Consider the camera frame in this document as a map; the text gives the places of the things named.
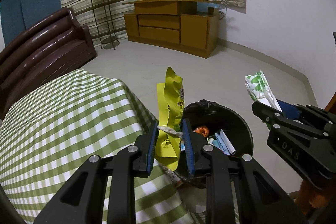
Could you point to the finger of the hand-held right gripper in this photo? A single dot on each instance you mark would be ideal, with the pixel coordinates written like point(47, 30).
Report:
point(265, 111)
point(288, 108)

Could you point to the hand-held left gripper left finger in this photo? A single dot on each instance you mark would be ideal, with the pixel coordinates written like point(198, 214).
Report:
point(152, 150)

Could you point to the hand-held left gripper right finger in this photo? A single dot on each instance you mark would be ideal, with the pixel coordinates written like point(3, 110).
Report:
point(187, 148)

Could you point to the orange plastic bag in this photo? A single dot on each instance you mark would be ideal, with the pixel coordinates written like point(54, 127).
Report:
point(202, 130)

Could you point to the white blue tube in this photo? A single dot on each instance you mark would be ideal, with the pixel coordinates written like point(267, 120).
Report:
point(212, 140)

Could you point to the green leaf print packet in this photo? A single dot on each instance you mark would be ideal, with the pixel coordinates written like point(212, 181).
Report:
point(258, 85)

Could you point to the bin with black bag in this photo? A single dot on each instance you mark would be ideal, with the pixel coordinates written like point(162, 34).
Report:
point(236, 129)

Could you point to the yellow snack wrapper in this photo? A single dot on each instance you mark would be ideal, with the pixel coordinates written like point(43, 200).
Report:
point(168, 103)

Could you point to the person's right forearm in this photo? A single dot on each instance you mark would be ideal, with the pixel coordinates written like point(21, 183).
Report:
point(315, 195)

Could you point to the brown wooden furniture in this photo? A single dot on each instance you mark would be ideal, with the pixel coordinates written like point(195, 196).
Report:
point(332, 103)

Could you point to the white paper piece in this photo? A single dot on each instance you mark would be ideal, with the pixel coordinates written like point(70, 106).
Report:
point(200, 209)

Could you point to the green checkered tablecloth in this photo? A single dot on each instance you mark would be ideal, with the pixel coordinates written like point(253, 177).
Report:
point(65, 113)

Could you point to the black metal plant stand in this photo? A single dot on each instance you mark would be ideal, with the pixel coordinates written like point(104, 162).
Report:
point(110, 43)

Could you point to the light blue box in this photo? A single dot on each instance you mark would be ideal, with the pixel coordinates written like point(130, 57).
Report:
point(203, 7)

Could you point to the wooden cabinet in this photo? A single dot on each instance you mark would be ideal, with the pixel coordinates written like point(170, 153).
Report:
point(157, 29)

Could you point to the dark brown leather sofa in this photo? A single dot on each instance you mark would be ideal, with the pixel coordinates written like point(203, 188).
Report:
point(44, 56)

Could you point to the blue curtain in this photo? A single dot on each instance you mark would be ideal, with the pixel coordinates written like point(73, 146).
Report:
point(34, 3)

